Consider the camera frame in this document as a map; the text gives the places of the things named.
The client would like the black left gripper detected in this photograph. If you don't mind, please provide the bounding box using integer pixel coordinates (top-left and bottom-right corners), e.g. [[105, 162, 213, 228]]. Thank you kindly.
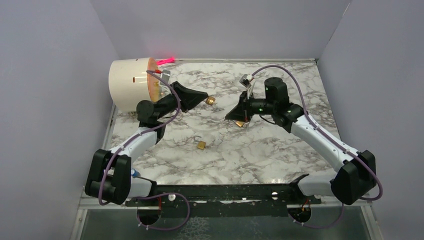
[[155, 80, 208, 120]]

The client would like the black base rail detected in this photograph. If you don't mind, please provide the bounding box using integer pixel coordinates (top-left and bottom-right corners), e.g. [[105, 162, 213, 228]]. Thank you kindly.
[[125, 183, 321, 218]]

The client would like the brass padlock long shackle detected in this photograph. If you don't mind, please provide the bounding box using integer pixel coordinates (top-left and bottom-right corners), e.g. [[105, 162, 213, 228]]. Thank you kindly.
[[205, 96, 216, 106]]

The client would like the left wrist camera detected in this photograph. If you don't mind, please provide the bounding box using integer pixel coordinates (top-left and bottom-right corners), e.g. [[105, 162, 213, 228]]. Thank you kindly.
[[159, 69, 171, 87]]

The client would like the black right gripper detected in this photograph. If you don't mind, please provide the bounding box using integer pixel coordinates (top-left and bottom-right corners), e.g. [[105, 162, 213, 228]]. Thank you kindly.
[[226, 90, 276, 123]]

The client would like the small brass padlock centre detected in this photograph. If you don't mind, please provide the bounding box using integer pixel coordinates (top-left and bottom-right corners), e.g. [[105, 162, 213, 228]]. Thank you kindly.
[[193, 135, 206, 150]]

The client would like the cream cylindrical container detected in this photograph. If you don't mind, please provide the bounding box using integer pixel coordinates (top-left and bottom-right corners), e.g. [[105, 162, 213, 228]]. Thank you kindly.
[[108, 57, 162, 113]]

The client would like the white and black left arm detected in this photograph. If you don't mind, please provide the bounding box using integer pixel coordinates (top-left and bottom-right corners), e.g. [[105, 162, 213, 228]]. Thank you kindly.
[[84, 81, 209, 206]]

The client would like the brass padlock with key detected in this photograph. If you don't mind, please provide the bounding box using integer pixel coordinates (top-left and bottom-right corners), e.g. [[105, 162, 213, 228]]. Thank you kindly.
[[234, 121, 249, 128]]

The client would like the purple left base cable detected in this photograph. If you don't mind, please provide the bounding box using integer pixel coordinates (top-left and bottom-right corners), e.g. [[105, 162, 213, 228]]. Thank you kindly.
[[136, 193, 192, 232]]

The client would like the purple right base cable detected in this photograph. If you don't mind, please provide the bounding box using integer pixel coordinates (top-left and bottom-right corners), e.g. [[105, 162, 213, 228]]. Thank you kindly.
[[287, 198, 345, 230]]

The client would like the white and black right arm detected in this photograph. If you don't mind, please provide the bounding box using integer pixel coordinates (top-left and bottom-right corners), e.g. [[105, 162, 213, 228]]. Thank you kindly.
[[225, 74, 377, 205]]

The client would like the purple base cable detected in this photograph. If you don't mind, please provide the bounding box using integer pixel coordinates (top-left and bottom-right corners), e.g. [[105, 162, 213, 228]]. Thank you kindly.
[[136, 193, 192, 232], [287, 198, 345, 230]]

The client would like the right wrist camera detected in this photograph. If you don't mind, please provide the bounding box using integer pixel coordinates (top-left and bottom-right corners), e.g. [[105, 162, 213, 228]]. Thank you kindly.
[[239, 74, 255, 89]]

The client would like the pink marker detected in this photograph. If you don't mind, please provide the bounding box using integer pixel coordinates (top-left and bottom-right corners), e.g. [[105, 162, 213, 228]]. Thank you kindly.
[[156, 57, 175, 66]]

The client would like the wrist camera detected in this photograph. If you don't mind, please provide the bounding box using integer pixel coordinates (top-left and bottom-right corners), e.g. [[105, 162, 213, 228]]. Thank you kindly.
[[159, 69, 171, 87], [239, 74, 255, 89]]

